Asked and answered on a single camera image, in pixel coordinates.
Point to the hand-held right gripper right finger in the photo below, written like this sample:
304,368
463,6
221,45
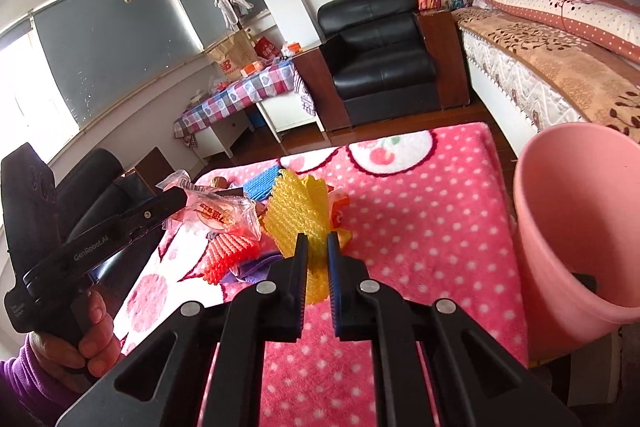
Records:
334,292

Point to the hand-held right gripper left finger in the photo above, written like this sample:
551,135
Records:
301,292

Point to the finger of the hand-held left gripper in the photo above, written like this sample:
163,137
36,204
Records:
155,206

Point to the small clear snack wrapper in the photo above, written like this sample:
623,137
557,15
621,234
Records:
175,181

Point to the purple cloth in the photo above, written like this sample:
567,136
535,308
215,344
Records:
250,269

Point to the clear wrapper with red print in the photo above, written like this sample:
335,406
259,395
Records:
215,214

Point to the red foam net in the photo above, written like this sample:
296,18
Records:
230,257

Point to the yellow foam net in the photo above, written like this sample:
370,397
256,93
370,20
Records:
300,212

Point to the blue foam net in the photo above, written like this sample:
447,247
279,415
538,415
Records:
260,184

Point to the pink plastic bucket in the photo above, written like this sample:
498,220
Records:
555,217

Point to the person's left forearm purple sleeve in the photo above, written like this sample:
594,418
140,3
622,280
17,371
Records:
25,387

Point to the person's left hand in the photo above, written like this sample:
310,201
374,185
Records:
97,332

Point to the brown walnut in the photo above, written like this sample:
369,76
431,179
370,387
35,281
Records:
218,183

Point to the orange white wrapper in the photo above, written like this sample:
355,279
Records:
340,207

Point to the pink dotted blanket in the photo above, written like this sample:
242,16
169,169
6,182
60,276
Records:
425,217

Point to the side table with checkered cloth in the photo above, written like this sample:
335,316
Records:
240,92

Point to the white cabinet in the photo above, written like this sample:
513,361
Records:
285,112

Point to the small orange box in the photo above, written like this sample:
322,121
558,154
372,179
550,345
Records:
250,69
292,48

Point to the large grey window blind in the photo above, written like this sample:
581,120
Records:
115,42

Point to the brown paper bag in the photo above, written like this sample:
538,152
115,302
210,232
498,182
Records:
232,54

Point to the red box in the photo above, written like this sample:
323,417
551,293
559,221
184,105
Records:
266,49

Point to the white hanging garment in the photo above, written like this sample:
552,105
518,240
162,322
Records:
231,4

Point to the black leather armchair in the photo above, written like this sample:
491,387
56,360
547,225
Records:
380,57

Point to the brown wooden side table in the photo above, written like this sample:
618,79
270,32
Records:
445,57

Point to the bed with floral bedding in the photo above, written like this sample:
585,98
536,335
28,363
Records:
550,52

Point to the dotted floral quilt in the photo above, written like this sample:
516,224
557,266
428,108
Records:
550,4

